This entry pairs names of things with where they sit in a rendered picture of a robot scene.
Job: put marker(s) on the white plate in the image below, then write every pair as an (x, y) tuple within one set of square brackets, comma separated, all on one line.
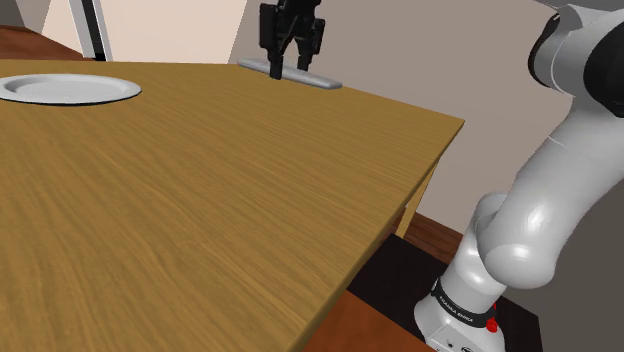
[(68, 89)]

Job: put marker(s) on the grey flat oblong bar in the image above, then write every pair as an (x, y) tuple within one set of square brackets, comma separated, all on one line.
[(312, 78)]

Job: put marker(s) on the black robot stand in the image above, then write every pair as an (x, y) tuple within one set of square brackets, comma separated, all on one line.
[(400, 278)]

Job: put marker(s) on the wooden table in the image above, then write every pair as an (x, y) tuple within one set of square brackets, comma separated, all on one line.
[(195, 204)]

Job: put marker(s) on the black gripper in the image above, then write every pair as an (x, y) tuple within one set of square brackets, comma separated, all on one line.
[(302, 19)]

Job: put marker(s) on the white door frame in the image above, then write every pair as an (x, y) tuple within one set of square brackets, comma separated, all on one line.
[(90, 27)]

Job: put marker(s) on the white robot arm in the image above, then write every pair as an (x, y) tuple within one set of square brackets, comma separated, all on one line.
[(551, 204)]

